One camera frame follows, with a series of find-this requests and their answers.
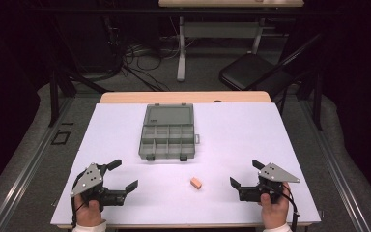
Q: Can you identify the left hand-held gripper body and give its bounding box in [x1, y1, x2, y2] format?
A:
[70, 162, 127, 213]

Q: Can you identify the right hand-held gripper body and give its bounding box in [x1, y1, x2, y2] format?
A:
[238, 162, 301, 204]

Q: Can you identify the person's left hand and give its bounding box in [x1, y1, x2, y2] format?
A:
[74, 194, 104, 228]

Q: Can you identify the person's right hand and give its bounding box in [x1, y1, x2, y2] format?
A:
[259, 182, 292, 230]

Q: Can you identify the white table cover sheet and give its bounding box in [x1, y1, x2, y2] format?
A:
[50, 101, 322, 226]

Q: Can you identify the small orange block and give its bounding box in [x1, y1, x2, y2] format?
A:
[189, 176, 204, 190]

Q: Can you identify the person's left white sleeve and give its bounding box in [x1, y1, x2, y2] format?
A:
[71, 219, 107, 232]

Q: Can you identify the person's white sleeve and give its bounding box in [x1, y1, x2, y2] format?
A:
[263, 223, 293, 232]
[71, 219, 107, 232]

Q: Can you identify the person's right white sleeve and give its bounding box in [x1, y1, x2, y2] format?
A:
[263, 223, 293, 232]

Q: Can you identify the grey plastic organizer box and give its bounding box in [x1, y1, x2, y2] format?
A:
[137, 102, 201, 162]

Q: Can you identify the black metal stand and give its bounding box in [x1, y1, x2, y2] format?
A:
[298, 69, 324, 131]
[47, 18, 114, 129]

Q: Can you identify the black folding chair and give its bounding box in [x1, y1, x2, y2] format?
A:
[218, 32, 323, 115]

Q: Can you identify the white-framed wooden desk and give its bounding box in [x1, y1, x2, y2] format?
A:
[157, 0, 305, 82]

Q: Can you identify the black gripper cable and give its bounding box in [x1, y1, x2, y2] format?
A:
[264, 183, 300, 232]
[71, 175, 79, 229]

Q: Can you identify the metal floor rail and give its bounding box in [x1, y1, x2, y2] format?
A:
[299, 100, 371, 232]
[0, 96, 75, 232]

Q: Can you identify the bundle of floor cables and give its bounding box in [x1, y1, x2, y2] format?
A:
[104, 15, 187, 92]

